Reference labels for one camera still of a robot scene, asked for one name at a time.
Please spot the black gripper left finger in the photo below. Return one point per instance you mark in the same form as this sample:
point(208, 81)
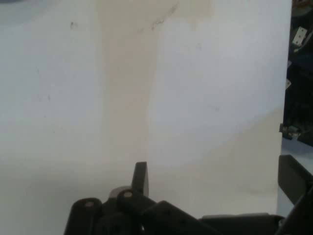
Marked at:
point(140, 178)

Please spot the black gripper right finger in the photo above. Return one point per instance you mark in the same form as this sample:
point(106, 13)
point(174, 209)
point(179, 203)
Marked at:
point(299, 181)

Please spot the metal clamp fitting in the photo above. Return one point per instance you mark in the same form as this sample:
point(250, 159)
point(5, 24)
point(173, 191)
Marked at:
point(289, 131)

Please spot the silver metal bracket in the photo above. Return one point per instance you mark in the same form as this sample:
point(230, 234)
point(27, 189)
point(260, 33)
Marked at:
point(288, 84)
point(300, 36)

